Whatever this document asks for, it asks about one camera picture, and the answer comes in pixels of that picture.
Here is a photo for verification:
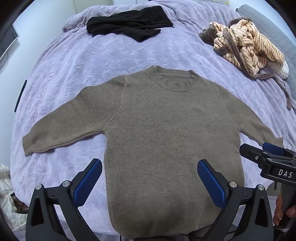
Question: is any dark narrow panel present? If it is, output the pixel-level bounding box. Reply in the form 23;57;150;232
15;80;28;113

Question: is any computer monitor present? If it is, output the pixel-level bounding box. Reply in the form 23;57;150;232
0;24;18;59

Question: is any cream striped fleece robe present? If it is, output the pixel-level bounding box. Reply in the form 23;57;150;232
199;17;292;110

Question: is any brown knit sweater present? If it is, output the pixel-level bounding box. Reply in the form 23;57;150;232
22;65;284;239

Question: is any white puffy jacket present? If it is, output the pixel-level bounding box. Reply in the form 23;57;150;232
0;164;28;224

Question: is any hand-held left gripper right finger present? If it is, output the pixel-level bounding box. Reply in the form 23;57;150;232
197;159;274;241

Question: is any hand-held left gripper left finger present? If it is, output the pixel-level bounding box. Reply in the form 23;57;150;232
25;158;103;241

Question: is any black garment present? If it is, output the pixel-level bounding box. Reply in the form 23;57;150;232
86;6;174;42

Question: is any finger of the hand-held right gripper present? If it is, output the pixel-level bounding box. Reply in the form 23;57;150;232
239;143;266;163
262;142;294;158

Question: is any monitor cable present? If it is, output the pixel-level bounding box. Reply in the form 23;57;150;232
0;51;9;69

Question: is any white fluffy cloth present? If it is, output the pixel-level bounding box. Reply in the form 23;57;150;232
269;61;289;80

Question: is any person's right hand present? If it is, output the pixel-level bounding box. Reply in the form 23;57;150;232
272;192;296;227

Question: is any lavender embossed blanket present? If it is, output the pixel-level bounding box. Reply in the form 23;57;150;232
10;0;296;234

